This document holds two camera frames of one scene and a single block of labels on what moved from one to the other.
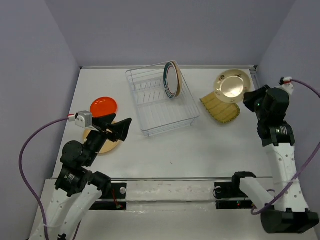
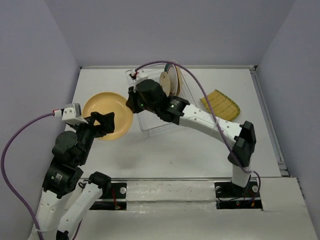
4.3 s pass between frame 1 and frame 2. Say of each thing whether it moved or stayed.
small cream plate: moved
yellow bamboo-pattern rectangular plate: stayed
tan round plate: moved
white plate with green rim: stayed
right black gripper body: moved
